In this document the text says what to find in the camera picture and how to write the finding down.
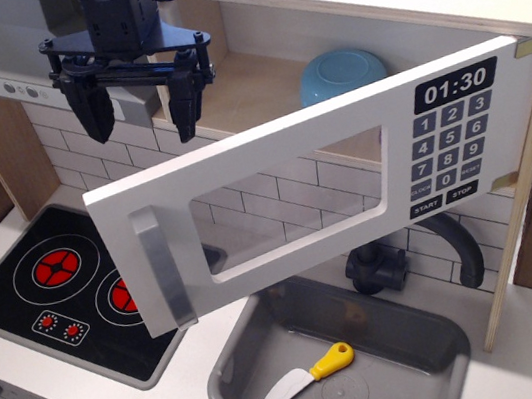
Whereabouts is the grey range hood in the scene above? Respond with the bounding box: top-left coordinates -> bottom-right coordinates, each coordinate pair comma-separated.
0,0 -> 162,151

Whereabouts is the black toy stovetop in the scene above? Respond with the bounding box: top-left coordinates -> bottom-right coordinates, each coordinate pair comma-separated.
0,204 -> 182,390

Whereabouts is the yellow handled toy knife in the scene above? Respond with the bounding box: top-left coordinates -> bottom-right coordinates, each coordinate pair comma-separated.
264,341 -> 355,399

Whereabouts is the grey toy sink basin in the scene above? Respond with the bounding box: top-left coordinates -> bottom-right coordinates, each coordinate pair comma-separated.
207,277 -> 471,399

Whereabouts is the dark grey toy faucet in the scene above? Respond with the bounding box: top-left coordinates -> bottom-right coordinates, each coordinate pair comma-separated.
345,213 -> 486,295

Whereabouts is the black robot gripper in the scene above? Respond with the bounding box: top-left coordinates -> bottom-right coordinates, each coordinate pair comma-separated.
39,0 -> 215,144

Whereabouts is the light blue bowl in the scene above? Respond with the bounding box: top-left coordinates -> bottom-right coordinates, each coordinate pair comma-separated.
299,48 -> 388,107

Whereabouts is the white toy microwave door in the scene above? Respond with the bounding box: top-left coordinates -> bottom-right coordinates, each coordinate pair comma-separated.
84,36 -> 532,336

